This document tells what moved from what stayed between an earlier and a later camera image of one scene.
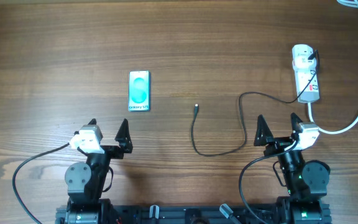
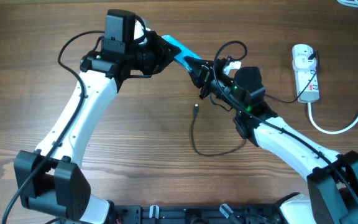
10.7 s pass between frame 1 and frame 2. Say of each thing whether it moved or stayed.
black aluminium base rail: stayed
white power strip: stayed
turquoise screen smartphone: moved
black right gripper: moved
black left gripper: moved
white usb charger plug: stayed
